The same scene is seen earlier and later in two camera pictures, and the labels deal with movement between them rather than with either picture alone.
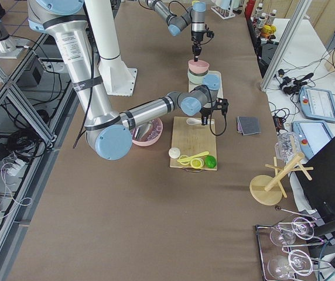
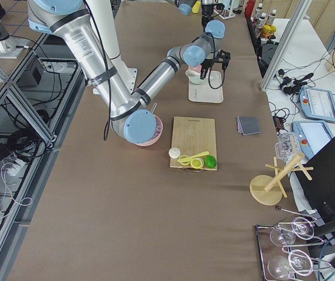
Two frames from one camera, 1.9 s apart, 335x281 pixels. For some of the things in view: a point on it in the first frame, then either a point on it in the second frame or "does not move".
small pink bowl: x=198 y=67 does not move
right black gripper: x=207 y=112 → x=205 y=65
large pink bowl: x=153 y=133 does not move
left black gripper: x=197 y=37 → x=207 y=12
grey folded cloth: x=248 y=125 does not move
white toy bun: x=174 y=153 does not move
